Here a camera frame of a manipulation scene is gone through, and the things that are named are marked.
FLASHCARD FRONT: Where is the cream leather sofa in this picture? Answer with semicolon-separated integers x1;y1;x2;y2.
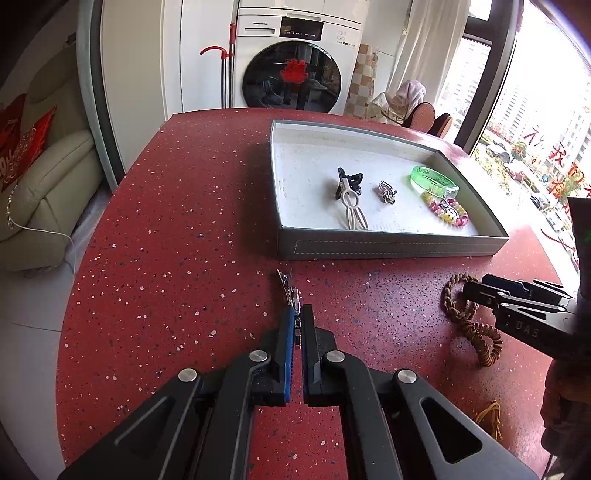
0;44;105;274

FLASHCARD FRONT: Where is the brown spiral hair tie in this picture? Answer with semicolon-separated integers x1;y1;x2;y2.
457;318;504;367

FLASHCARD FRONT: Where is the red printed cushion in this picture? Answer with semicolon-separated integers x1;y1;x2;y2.
0;105;57;193
0;93;28;155

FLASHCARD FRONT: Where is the pink yellow spiral bracelet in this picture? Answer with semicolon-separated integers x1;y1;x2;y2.
420;191;471;228

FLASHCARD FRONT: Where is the brown round chair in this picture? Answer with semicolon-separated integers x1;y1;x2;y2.
431;113;454;140
401;102;437;135

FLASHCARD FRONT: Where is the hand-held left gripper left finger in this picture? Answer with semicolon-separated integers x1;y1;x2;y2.
58;306;297;480

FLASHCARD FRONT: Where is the pale cloth on chair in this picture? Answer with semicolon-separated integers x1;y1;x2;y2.
385;79;427;123

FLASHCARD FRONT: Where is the green translucent bracelet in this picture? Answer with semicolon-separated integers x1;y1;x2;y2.
410;165;461;200

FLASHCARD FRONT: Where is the white hair clip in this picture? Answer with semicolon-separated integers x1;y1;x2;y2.
333;182;369;232

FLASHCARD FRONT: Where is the dark window frame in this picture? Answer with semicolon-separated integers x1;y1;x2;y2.
454;0;533;154

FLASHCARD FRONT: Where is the red handled mop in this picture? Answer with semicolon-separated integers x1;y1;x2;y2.
199;23;239;110

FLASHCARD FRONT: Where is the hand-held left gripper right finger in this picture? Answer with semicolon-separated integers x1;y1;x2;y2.
301;305;541;480

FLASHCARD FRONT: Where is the white cable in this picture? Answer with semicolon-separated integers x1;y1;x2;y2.
6;184;77;278

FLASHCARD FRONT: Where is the grey shallow cardboard box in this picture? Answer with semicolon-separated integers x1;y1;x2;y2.
269;119;510;261

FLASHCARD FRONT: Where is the white washing machine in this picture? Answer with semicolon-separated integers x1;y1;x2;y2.
233;6;363;116

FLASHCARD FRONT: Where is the white cabinet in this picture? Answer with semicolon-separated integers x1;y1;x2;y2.
159;0;241;116

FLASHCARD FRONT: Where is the yellow elastic cord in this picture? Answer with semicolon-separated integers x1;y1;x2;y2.
475;400;504;442

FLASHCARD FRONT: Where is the checkered beige bag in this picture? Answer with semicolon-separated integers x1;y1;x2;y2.
344;43;380;117

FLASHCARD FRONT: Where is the white curtain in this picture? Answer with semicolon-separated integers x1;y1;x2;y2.
385;0;472;100

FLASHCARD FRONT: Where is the metal hair clip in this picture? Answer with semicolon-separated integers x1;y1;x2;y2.
276;269;304;326

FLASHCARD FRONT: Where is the person's right forearm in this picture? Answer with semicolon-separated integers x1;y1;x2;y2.
542;354;591;480

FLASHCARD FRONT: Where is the brown braided bracelet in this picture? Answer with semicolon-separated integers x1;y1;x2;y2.
441;272;481;325

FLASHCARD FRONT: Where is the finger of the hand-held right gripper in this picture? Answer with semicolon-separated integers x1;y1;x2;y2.
463;280;576;318
481;273;576;302

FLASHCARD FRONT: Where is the black claw hair clip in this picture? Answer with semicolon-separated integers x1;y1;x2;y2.
335;167;363;194

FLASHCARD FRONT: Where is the grey door frame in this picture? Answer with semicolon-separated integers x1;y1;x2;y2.
75;0;129;191

